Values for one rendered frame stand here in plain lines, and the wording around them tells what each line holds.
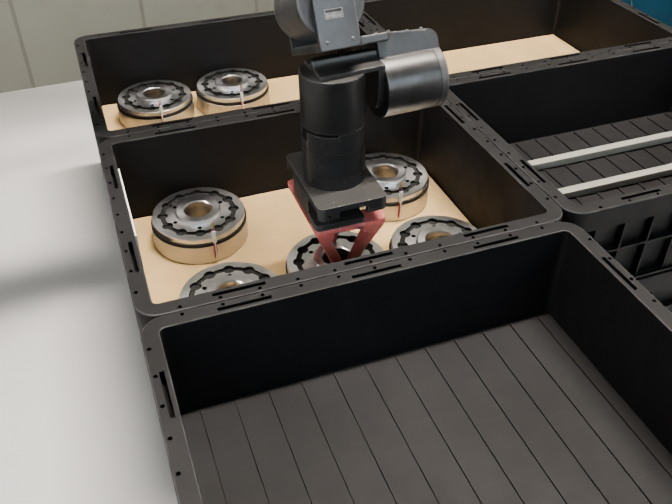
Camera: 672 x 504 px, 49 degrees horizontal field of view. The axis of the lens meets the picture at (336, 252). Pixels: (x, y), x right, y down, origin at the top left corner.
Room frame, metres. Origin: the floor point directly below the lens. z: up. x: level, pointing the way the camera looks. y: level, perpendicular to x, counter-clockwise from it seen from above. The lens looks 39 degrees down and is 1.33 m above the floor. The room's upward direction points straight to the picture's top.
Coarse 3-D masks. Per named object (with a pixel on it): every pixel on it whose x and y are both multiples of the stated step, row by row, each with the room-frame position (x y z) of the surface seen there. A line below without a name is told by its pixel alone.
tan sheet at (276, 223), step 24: (288, 192) 0.75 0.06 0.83; (432, 192) 0.75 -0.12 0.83; (264, 216) 0.70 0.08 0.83; (288, 216) 0.70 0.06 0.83; (456, 216) 0.70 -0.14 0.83; (144, 240) 0.65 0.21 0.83; (264, 240) 0.65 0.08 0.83; (288, 240) 0.65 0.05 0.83; (384, 240) 0.65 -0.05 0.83; (144, 264) 0.61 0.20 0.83; (168, 264) 0.61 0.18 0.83; (192, 264) 0.61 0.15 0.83; (216, 264) 0.61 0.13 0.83; (264, 264) 0.61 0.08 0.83; (168, 288) 0.57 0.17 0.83
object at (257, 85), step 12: (216, 72) 1.01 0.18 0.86; (228, 72) 1.01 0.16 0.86; (240, 72) 1.01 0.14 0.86; (252, 72) 1.01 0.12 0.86; (204, 84) 0.98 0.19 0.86; (252, 84) 0.97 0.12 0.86; (264, 84) 0.97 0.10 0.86; (204, 96) 0.94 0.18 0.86; (216, 96) 0.94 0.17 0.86; (228, 96) 0.94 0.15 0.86; (252, 96) 0.94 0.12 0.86
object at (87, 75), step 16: (240, 16) 1.06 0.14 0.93; (256, 16) 1.06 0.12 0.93; (272, 16) 1.06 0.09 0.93; (112, 32) 1.00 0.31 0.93; (128, 32) 1.00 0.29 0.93; (144, 32) 1.00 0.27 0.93; (160, 32) 1.01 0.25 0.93; (368, 32) 1.00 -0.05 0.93; (80, 48) 0.94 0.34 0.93; (80, 64) 0.89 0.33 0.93; (96, 96) 0.80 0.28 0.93; (96, 112) 0.79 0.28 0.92; (224, 112) 0.76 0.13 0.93; (240, 112) 0.76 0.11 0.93; (256, 112) 0.76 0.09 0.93; (96, 128) 0.72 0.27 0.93; (128, 128) 0.72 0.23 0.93; (144, 128) 0.72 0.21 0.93; (160, 128) 0.72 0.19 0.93
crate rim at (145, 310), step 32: (192, 128) 0.72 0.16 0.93; (224, 128) 0.73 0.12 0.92; (544, 192) 0.60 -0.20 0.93; (128, 224) 0.54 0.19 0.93; (512, 224) 0.54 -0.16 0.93; (544, 224) 0.55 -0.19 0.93; (128, 256) 0.50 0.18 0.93; (384, 256) 0.50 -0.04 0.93; (224, 288) 0.46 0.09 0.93; (256, 288) 0.46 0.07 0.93
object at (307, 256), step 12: (312, 240) 0.61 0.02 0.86; (336, 240) 0.61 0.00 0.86; (348, 240) 0.61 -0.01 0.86; (372, 240) 0.61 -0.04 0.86; (300, 252) 0.59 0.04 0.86; (312, 252) 0.59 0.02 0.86; (372, 252) 0.59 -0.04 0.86; (288, 264) 0.57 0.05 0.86; (300, 264) 0.57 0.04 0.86; (312, 264) 0.57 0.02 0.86
